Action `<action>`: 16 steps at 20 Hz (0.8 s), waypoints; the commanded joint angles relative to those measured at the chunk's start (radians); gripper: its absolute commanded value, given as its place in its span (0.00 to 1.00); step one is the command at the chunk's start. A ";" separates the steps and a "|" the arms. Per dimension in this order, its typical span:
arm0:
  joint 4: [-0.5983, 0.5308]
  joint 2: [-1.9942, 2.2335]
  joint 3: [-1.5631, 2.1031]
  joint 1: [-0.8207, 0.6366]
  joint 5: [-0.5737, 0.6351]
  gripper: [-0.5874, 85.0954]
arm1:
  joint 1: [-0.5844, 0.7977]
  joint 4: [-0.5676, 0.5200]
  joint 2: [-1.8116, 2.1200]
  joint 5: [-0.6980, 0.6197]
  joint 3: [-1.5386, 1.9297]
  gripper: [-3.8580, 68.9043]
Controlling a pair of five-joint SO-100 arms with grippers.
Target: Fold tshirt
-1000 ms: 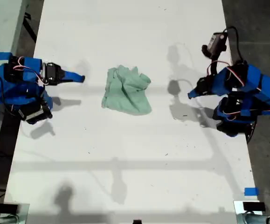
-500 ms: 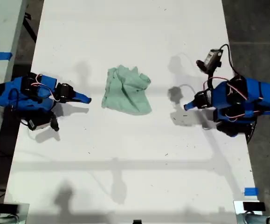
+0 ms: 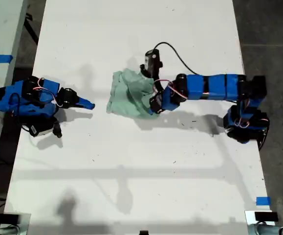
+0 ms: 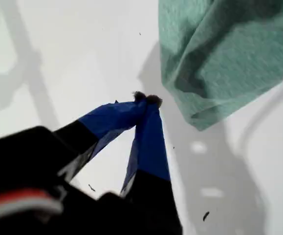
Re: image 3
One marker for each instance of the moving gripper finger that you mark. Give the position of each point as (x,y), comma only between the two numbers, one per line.
(86,101)

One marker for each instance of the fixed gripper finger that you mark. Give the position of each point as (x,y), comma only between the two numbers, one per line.
(85,106)
(151,112)

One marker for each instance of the pale green T-shirt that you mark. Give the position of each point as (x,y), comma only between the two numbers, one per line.
(124,98)

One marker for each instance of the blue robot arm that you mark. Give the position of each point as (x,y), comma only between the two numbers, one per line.
(26,98)
(212,86)

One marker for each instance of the small black block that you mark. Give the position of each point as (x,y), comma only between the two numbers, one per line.
(144,232)

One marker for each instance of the shiny metal plate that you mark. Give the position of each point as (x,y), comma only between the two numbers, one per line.
(25,224)
(250,224)

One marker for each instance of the small black box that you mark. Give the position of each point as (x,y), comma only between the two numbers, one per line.
(7,218)
(266,217)

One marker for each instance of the blue tape patch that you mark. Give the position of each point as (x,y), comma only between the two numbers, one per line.
(263,201)

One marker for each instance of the grey metal pipe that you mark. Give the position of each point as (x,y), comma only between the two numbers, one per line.
(268,230)

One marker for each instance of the gripper camera stalk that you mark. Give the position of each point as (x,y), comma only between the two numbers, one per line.
(157,84)
(57,129)

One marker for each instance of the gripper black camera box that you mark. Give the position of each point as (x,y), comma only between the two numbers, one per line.
(39,129)
(153,61)

